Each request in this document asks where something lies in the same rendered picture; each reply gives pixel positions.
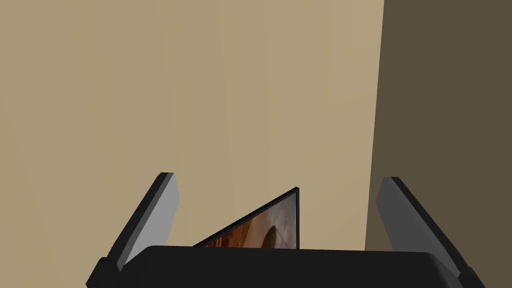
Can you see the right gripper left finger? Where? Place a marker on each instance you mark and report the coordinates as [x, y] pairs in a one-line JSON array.
[[154, 218]]

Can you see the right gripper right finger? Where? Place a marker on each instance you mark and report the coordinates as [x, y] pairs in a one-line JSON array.
[[408, 220]]

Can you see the black framed wall picture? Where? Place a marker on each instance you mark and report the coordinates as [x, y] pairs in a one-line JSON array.
[[264, 230]]

